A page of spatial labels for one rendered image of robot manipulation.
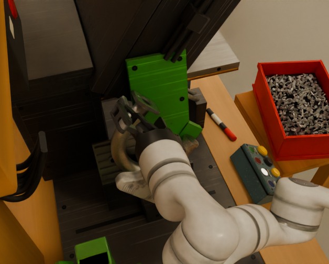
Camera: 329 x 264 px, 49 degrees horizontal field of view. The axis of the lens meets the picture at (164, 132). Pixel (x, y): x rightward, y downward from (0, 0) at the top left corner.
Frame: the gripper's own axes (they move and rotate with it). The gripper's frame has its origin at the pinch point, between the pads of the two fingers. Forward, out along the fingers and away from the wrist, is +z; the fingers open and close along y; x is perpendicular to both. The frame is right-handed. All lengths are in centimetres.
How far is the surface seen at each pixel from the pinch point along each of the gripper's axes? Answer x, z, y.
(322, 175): -7, 15, -80
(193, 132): -0.9, 2.4, -15.1
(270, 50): -33, 160, -147
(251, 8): -50, 211, -145
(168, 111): -2.1, 2.7, -6.8
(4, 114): -7.6, -34.2, 28.5
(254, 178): 0.4, -0.9, -36.5
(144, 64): -7.4, 2.8, 4.2
